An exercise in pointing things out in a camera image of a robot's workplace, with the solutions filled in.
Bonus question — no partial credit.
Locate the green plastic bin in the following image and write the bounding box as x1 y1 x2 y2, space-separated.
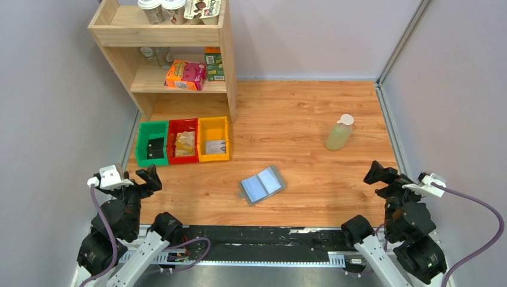
135 121 169 167

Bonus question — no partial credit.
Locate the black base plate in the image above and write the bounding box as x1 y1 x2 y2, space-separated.
143 225 381 264

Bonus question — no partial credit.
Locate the green carton box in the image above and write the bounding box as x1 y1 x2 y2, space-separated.
204 47 225 82

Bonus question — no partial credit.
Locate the white lid paper cup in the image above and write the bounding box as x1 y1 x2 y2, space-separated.
138 0 164 25

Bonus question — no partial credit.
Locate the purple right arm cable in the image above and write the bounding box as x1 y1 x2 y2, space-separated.
344 181 505 287

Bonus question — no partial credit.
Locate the clear glass jar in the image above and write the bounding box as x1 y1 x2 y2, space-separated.
154 47 174 70

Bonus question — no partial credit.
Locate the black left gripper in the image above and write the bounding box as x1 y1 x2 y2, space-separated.
96 163 162 236

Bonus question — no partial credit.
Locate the red plastic bin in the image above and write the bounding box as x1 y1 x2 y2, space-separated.
167 118 199 165

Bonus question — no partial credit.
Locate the silver card in yellow bin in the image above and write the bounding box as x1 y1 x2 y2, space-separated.
205 139 227 155

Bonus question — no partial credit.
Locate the chocolate pudding pack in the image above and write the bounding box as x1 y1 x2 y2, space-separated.
184 0 222 25

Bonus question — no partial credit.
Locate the aluminium frame rail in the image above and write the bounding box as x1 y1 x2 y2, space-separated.
75 213 448 286

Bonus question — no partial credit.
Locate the black card in green bin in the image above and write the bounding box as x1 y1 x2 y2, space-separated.
146 137 166 159

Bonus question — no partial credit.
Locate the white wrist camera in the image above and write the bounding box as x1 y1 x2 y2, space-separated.
402 171 447 198
87 163 134 191

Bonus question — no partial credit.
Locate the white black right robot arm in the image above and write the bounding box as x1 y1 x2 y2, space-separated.
341 160 447 286

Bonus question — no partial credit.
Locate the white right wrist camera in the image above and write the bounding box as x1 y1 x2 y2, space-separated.
402 171 447 198

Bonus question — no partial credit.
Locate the green liquid bottle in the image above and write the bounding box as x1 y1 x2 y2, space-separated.
325 114 355 151

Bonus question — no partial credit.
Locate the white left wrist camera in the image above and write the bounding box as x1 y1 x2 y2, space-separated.
87 163 134 191

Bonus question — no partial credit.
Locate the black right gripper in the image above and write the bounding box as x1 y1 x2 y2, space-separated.
362 160 426 237

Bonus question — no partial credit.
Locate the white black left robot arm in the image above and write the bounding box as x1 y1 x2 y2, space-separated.
72 164 183 286

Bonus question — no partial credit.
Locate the gold card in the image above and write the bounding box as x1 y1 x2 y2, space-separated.
175 131 195 153
174 149 196 157

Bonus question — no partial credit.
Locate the orange pink snack box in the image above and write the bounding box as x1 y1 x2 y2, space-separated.
166 60 206 91

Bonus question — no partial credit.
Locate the yellow plastic bin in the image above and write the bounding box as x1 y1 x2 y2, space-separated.
197 116 231 163

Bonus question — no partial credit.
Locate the wooden shelf unit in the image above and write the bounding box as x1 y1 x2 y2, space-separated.
88 1 237 120

